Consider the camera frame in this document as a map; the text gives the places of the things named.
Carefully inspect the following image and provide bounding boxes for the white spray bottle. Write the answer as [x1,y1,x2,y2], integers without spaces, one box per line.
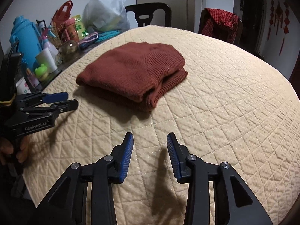
[40,24,58,57]

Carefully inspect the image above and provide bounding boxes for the beige quilted bed cover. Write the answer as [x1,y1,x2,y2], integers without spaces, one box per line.
[23,25,299,224]

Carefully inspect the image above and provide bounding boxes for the rust red knit sweater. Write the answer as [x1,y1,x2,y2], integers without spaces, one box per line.
[76,42,188,112]

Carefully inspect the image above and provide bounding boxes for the red Chinese knot decorations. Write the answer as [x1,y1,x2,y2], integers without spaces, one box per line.
[267,0,290,56]

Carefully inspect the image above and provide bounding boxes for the dark side table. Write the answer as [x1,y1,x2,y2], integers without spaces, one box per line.
[24,42,102,92]

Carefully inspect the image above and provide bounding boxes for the left hand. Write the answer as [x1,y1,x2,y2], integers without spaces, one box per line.
[0,135,30,165]

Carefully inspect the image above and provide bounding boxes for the grey plastic bag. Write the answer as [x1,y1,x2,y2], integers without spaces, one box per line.
[82,0,130,33]

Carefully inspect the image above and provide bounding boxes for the teal knitted item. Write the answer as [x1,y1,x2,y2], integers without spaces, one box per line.
[95,30,121,43]

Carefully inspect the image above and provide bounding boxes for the red shopping bag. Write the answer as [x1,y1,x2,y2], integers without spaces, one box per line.
[52,0,73,27]

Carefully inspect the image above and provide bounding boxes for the pink purple pouch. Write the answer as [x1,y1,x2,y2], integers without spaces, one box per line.
[78,32,99,51]

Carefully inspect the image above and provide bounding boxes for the black chair with oval cutout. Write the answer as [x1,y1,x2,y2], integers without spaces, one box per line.
[125,2,171,27]

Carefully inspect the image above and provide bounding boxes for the white cup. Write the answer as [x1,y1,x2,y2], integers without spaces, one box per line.
[36,48,57,73]

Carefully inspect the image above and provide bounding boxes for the chair with red garment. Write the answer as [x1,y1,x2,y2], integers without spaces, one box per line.
[198,7,244,45]

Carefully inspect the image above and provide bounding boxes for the small pink bottle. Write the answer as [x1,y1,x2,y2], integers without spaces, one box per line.
[25,68,41,91]

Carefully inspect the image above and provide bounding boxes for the blue thermos jug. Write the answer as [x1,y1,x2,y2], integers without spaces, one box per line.
[10,15,43,74]

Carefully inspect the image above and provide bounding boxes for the green frog toy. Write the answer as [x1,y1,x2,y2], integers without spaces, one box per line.
[34,64,48,82]

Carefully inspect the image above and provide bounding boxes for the green floral package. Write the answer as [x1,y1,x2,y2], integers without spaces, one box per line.
[73,15,89,40]

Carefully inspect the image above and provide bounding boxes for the pink lidded bottle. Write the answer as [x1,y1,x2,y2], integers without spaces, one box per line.
[63,18,79,42]

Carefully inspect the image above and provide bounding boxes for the glass jar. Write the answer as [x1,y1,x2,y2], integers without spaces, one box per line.
[56,40,80,64]

